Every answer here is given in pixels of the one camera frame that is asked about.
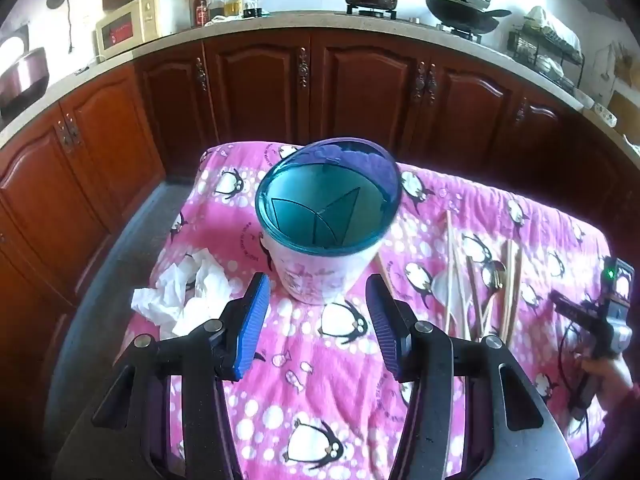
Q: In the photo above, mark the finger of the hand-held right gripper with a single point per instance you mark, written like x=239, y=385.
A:
x=575, y=310
x=584, y=395

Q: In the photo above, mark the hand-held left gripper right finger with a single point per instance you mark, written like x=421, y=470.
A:
x=382, y=330

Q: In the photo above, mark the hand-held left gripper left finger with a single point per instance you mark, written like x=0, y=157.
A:
x=252, y=327

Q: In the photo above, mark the white plastic spoon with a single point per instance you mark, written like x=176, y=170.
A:
x=442, y=287

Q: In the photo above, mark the white teal-rimmed utensil holder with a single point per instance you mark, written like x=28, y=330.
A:
x=320, y=275

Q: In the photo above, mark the silver metal spoon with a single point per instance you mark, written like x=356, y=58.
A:
x=481, y=271

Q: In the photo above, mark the person's right forearm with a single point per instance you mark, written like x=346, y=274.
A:
x=632, y=402

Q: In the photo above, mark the person's right hand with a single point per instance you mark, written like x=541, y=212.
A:
x=607, y=379

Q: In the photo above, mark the crumpled white tissue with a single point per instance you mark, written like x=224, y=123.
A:
x=200, y=290

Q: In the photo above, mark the pink penguin blanket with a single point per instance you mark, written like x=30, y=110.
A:
x=310, y=400

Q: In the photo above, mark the brown wooden base cabinets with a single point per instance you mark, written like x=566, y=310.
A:
x=350, y=90

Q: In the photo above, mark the white dishes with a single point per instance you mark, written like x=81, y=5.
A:
x=547, y=66

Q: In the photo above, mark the black dish rack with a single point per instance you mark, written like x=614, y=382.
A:
x=522, y=50

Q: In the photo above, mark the white dish rack cover cloth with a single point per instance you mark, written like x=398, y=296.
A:
x=555, y=27

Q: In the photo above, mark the grey stone countertop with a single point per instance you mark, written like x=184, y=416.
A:
x=300, y=22

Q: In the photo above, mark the gas stove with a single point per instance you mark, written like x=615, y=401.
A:
x=414, y=21

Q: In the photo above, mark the black wok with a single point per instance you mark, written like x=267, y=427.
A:
x=462, y=17

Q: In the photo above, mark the small dark sauce bottle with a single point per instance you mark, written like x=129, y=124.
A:
x=216, y=7

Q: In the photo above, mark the red label brown bottle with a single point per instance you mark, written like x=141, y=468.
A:
x=201, y=7

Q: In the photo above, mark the cream microwave oven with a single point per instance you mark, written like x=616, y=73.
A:
x=135, y=22

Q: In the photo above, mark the steel rice cooker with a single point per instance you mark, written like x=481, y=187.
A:
x=25, y=80

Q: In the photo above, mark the wall power socket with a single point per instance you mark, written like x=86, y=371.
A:
x=88, y=20

